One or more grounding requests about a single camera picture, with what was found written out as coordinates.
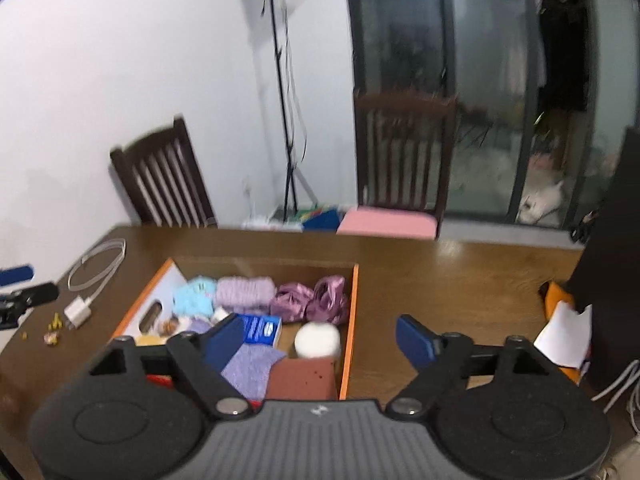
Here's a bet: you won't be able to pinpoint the small yellow crumbs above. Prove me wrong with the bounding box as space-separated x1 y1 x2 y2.
20 312 64 346

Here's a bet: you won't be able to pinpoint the patterned cloth pile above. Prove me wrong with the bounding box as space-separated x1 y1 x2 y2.
570 210 602 246

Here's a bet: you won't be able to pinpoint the red orange cardboard box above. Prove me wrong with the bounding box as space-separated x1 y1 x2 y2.
111 258 360 402

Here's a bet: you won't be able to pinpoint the reddish brown sponge block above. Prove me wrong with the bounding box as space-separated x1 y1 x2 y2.
265 357 337 401

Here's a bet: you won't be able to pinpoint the white charger plug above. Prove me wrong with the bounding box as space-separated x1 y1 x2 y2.
64 297 94 330

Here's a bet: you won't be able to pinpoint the black paper bag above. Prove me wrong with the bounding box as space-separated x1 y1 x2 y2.
567 127 640 397

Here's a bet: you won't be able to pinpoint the small white box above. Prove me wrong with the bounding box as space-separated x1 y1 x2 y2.
235 314 283 349

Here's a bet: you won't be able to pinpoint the white paper sheet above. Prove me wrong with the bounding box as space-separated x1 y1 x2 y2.
534 301 594 370

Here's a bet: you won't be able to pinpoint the purple cloth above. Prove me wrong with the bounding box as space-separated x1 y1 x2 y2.
187 319 289 404

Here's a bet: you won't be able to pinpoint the purple satin scrunchie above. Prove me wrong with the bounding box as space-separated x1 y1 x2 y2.
270 275 350 326

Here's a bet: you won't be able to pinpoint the hanging clothes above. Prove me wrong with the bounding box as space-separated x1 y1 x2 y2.
530 0 589 112

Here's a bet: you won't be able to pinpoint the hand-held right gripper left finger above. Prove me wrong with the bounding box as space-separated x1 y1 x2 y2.
87 313 256 418

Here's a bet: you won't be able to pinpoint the white cords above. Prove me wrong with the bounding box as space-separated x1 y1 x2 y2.
592 359 640 432

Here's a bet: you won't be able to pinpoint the dark wooden chair pink cushion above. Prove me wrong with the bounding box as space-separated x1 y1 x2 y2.
336 89 459 240

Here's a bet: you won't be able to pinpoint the colourful floor clutter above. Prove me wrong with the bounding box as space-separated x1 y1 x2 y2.
242 204 344 234

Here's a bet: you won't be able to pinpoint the lavender knit cloth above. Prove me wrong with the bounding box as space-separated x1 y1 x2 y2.
215 276 277 314

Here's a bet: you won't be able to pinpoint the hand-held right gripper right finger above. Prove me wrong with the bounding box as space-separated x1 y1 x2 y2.
385 315 551 418

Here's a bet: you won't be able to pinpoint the white charging cable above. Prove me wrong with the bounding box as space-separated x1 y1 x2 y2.
67 239 127 306

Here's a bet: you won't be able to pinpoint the studio light on stand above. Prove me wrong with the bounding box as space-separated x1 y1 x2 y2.
252 0 314 224

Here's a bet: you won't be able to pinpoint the dark framed sliding glass door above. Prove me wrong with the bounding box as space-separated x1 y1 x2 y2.
344 0 640 231

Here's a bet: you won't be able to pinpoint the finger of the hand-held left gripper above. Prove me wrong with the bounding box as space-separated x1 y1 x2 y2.
9 282 60 308
0 265 35 287

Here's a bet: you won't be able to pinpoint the white round roll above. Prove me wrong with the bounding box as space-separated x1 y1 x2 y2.
294 322 342 360

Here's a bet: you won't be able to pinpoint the light blue plush toy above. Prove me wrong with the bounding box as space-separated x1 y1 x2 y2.
172 275 219 319

